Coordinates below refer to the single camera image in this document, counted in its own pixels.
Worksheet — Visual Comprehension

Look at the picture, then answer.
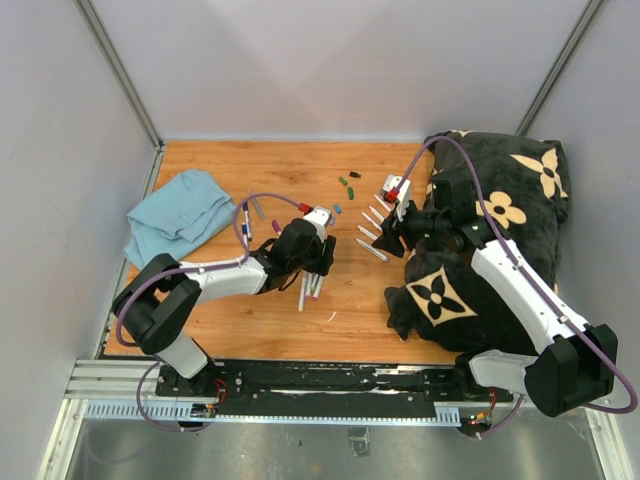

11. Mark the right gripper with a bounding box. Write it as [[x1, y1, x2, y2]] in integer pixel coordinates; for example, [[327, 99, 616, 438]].
[[372, 195, 449, 257]]

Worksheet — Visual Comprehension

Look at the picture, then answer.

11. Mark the sky blue cap marker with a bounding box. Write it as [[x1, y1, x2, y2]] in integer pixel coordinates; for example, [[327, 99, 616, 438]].
[[357, 225, 380, 241]]

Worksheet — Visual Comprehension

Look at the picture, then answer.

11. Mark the dark green rainbow marker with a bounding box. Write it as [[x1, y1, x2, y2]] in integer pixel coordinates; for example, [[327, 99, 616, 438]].
[[361, 212, 382, 231]]

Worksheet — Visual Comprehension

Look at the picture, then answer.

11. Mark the light green cap marker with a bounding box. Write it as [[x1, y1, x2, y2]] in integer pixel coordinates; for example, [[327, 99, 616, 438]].
[[311, 275, 323, 298]]

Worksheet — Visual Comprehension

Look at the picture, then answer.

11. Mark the pink cap marker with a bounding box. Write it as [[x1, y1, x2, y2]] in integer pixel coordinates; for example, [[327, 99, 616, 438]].
[[305, 273, 315, 299]]

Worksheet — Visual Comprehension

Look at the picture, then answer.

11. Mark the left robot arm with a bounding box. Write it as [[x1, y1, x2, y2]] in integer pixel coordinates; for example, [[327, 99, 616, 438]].
[[112, 207, 337, 397]]

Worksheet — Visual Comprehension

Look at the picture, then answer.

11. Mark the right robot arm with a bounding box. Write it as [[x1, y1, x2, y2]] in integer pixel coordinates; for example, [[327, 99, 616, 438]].
[[374, 172, 618, 417]]

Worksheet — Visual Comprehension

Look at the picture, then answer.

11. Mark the grey clear pen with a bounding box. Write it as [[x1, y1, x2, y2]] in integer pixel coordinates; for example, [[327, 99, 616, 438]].
[[248, 190, 266, 220]]

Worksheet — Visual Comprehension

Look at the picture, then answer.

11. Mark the beige cap marker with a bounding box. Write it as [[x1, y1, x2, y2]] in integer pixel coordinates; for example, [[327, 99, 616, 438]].
[[297, 272, 308, 312]]

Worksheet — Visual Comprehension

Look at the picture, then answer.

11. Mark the purple cap marker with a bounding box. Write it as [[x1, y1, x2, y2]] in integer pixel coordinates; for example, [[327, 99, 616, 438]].
[[271, 220, 282, 236]]

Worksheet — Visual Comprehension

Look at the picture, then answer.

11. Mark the dark blue marker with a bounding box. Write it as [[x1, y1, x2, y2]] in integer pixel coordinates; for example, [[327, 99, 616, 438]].
[[242, 202, 250, 228]]

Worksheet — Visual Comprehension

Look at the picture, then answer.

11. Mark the black floral pillow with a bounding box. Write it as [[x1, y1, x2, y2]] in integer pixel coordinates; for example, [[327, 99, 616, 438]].
[[384, 130, 570, 355]]

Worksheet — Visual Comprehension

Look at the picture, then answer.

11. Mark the light blue cloth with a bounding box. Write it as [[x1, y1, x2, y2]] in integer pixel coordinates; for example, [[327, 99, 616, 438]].
[[124, 169, 235, 269]]

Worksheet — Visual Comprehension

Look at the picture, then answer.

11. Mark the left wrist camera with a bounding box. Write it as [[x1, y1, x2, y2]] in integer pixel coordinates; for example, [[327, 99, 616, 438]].
[[302, 206, 334, 239]]

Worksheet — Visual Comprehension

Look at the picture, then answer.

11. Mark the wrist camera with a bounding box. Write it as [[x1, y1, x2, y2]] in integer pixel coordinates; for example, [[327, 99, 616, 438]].
[[381, 174, 411, 221], [302, 206, 334, 239]]

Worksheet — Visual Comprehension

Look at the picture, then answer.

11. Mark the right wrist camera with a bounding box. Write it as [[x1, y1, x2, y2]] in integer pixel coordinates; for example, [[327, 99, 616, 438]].
[[381, 174, 411, 221]]

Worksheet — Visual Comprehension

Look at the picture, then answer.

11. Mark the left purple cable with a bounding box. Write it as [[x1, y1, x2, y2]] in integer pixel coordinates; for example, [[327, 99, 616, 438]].
[[114, 192, 306, 434]]

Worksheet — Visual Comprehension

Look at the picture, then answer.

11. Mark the purple cable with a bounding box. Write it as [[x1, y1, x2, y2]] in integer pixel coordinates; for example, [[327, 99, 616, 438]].
[[394, 134, 639, 441], [114, 192, 306, 434]]

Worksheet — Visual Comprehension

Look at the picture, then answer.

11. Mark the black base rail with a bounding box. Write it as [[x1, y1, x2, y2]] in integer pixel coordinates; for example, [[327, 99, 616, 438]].
[[64, 358, 513, 429]]

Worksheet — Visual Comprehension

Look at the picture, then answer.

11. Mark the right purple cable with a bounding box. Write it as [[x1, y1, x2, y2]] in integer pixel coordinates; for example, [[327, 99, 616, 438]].
[[394, 134, 639, 441]]

